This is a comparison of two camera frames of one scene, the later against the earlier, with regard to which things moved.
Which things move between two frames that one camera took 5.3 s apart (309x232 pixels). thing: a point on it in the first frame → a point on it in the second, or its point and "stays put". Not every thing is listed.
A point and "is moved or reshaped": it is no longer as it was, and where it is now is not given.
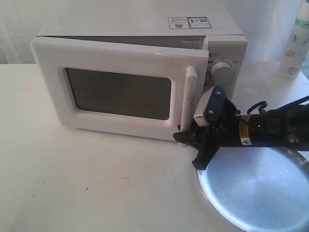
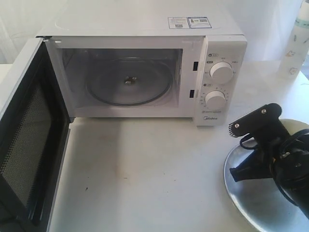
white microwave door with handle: x=121 y=88 → x=34 y=131
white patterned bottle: x=297 y=48 stays put
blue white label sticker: x=198 y=22 stays put
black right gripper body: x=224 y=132 → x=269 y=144
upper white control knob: x=221 y=73 stays put
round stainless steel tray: x=259 y=189 is moved or reshaped
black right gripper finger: x=205 y=154 → x=258 y=165
